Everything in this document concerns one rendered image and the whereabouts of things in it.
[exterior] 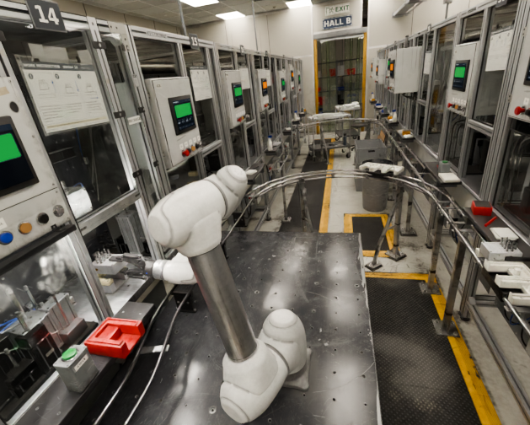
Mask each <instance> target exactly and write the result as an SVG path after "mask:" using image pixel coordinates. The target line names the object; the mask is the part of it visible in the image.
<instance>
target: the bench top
mask: <svg viewBox="0 0 530 425"><path fill-rule="evenodd" d="M278 234H279V235H278ZM226 242H227V243H226V244H225V247H226V252H227V256H229V257H228V259H226V260H227V263H228V266H229V269H230V272H231V273H232V276H233V280H234V282H235V285H236V288H237V290H238V294H239V296H240V298H241V301H242V303H243V306H244V309H245V312H246V315H247V316H248V319H249V323H250V325H251V328H252V330H253V333H254V337H255V338H256V339H258V337H259V335H260V332H261V330H262V329H263V324H264V322H265V319H266V318H267V317H268V315H269V314H270V313H271V312H273V311H275V310H277V309H288V310H290V311H291V312H293V313H294V314H295V315H297V316H298V318H299V319H300V321H301V322H302V324H303V327H304V330H305V334H306V341H307V348H310V349H311V350H312V352H313V355H312V357H311V358H310V364H309V372H308V384H309V389H308V390H307V391H302V390H299V389H295V388H289V387H283V386H282V387H281V389H280V390H279V392H278V394H277V395H276V397H275V399H274V400H273V401H272V402H271V404H270V405H269V407H268V408H267V409H266V410H265V411H264V412H263V413H262V414H261V415H260V416H259V417H257V418H256V419H254V420H253V421H252V422H245V423H240V422H237V421H235V420H233V419H232V418H231V417H230V416H229V415H228V414H227V413H226V412H225V411H224V410H223V408H222V404H221V400H220V391H221V386H222V383H223V382H224V380H223V366H222V361H223V358H224V356H225V353H226V350H225V347H224V346H223V344H222V340H221V337H220V336H219V334H218V331H217V328H216V326H215V323H214V321H213V319H212V317H211V313H210V311H209V309H208V307H207V305H206V301H205V300H204V297H203V295H202V293H201V290H200V287H199V285H198V283H197V284H196V285H195V287H194V289H193V290H192V291H193V295H192V296H191V297H192V300H193V303H194V306H195V309H197V312H196V313H186V312H179V313H178V315H177V317H176V319H175V322H174V325H173V328H172V331H171V333H170V336H169V340H168V343H167V345H169V349H168V351H167V352H164V354H163V358H162V361H161V363H160V365H159V368H158V371H157V373H156V375H155V378H154V380H153V382H152V384H151V386H150V388H149V390H148V392H147V394H146V396H145V397H144V399H143V401H142V403H141V405H140V406H139V408H138V409H137V412H136V413H135V415H134V417H133V418H132V420H131V421H130V423H129V425H383V422H382V414H381V407H380V400H379V392H378V384H377V370H376V363H375V356H374V348H373V341H372V329H371V320H370V314H369V307H368V299H367V283H366V277H365V268H364V260H363V254H362V246H361V233H320V232H273V231H232V232H231V234H230V235H229V236H228V238H227V239H226ZM321 242H322V243H323V244H320V243H321ZM287 250H289V251H287ZM281 269H284V271H282V270H281ZM176 307H177V305H176V303H175V299H174V296H173V297H172V298H171V299H170V300H169V302H168V303H167V305H166V306H165V308H164V309H163V311H162V312H161V313H160V315H159V316H158V318H157V319H156V320H155V321H154V322H153V324H152V326H151V329H150V331H149V332H148V334H147V338H146V341H145V342H144V345H143V347H153V346H162V345H163V343H164V341H165V338H166V336H167V333H168V330H169V326H170V324H171V321H172V319H173V317H174V314H175V312H176ZM141 341H142V340H140V341H139V343H138V344H137V346H136V347H135V348H134V350H133V351H132V353H131V354H130V356H129V357H128V358H127V360H126V361H125V362H124V363H123V364H122V366H121V367H120V369H119V370H118V372H117V373H116V374H115V376H114V377H113V379H112V380H111V381H110V382H109V384H108V385H107V386H106V388H105V389H104V391H103V392H102V393H101V395H100V396H99V398H98V399H97V401H96V402H95V403H94V404H93V405H92V407H91V408H90V409H89V411H88V412H87V414H86V415H85V417H84V418H83V420H82V421H81V422H80V423H79V424H78V425H94V423H95V421H96V420H97V418H98V417H99V415H100V414H101V412H102V411H103V410H104V408H105V407H106V406H107V404H108V403H109V401H110V399H111V398H112V396H113V395H114V394H115V392H116V391H117V390H118V388H119V386H120V384H121V382H122V381H123V379H124V378H125V376H126V373H127V371H128V370H129V368H130V366H131V363H132V361H133V359H134V357H135V356H136V352H137V349H138V348H139V346H140V344H141ZM159 355H160V352H153V353H145V354H140V355H139V357H138V359H137V362H136V364H135V366H134V368H133V370H132V371H131V374H130V376H129V378H128V380H127V381H126V383H125V385H124V387H123V388H122V390H121V392H120V394H119V395H118V396H117V397H116V399H115V401H114V402H113V404H112V405H111V407H110V409H109V410H108V411H107V412H106V414H105V415H104V417H103V419H102V420H101V421H100V423H99V425H124V423H125V421H126V419H127V418H128V417H129V415H130V414H131V411H132V410H133V408H134V406H135V405H136V403H137V402H138V400H139V398H140V397H141V395H142V392H143V391H144V390H145V388H146V386H147V383H148V381H149V380H150V378H151V376H152V373H153V370H154V368H155V366H156V363H157V361H158V358H159Z"/></svg>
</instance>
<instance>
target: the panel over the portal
mask: <svg viewBox="0 0 530 425"><path fill-rule="evenodd" d="M342 3H350V12H349V13H339V14H334V15H329V16H325V7H327V6H332V5H337V4H342ZM349 14H352V26H347V27H341V28H336V29H330V30H323V19H327V18H333V17H338V16H344V15H349ZM361 27H362V0H334V1H329V2H324V3H315V4H313V34H314V35H317V34H323V33H329V32H335V31H341V30H351V29H357V28H361Z"/></svg>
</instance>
